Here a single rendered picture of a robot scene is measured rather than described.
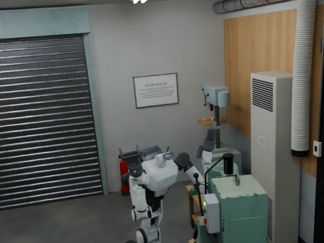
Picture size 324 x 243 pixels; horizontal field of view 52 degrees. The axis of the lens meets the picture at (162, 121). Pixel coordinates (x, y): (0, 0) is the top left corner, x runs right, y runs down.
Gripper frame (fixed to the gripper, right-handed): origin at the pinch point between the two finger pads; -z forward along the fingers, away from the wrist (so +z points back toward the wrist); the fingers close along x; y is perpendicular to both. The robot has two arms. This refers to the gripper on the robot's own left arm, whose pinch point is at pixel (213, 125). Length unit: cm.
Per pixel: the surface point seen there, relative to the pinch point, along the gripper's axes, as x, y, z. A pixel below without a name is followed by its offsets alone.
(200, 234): 76, -21, 43
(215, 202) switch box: 87, -25, 19
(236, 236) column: 84, -38, 33
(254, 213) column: 81, -43, 20
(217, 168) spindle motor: 52, -17, 13
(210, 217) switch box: 87, -24, 27
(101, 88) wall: -172, 196, 27
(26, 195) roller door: -126, 257, 198
